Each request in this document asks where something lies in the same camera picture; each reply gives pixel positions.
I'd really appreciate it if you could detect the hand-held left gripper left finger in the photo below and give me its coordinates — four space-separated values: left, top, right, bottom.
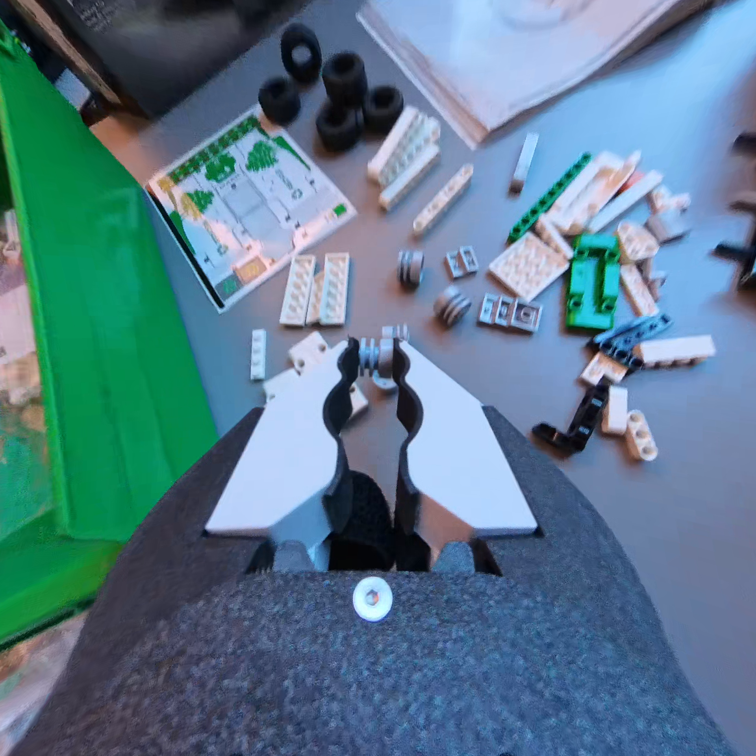
204 337 361 572

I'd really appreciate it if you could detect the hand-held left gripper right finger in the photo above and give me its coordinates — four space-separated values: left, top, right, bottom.
391 338 539 572

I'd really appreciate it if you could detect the grey lego wheel hub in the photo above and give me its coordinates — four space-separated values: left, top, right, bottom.
358 325 410 392
396 248 426 292
434 286 473 328

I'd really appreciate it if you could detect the white lego brick with holes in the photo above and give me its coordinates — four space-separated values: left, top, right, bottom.
287 330 331 374

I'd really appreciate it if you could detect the black angled lego piece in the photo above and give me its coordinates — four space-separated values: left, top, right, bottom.
531 380 611 455

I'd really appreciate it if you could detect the row of grey lego plates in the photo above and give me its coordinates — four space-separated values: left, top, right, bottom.
476 292 543 335

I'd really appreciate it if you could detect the white studded lego plate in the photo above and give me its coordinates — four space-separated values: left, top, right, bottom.
278 253 318 328
318 252 351 326

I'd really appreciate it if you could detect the small white lego brick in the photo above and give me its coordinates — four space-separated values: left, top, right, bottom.
600 384 628 435

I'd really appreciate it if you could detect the small white lego beam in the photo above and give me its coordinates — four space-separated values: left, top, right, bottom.
624 409 659 462

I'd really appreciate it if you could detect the small grey lego plate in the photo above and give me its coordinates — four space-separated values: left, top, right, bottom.
443 245 480 280

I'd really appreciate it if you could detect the square white lego plate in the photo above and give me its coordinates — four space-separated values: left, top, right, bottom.
488 231 571 302

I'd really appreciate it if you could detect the blue lego liftarm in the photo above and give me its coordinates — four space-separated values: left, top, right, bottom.
589 312 674 368

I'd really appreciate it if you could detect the long white lego brick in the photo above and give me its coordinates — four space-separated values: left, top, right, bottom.
634 335 717 369

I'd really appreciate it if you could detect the lego sticker sheet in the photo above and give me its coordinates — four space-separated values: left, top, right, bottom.
145 106 359 314

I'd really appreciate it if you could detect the long green lego beam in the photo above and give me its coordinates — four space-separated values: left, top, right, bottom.
506 152 593 245

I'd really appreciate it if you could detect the short white lego beam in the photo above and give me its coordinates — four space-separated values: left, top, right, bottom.
508 132 540 195

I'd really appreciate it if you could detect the pile of white lego pieces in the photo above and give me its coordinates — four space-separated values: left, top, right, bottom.
534 150 693 320

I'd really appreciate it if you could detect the lego instruction booklet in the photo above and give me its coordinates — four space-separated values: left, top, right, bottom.
356 0 718 150

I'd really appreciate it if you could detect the black lego set box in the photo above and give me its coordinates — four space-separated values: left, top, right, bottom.
12 0 379 119

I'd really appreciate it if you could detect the green plastic bin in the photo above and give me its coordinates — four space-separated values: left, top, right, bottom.
0 18 221 647

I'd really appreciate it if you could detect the black rubber tire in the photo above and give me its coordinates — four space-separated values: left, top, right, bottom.
321 51 369 108
258 76 302 126
315 100 365 154
280 22 323 84
363 85 406 134

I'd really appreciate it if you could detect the green lego frame piece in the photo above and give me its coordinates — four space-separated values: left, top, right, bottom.
565 234 621 331

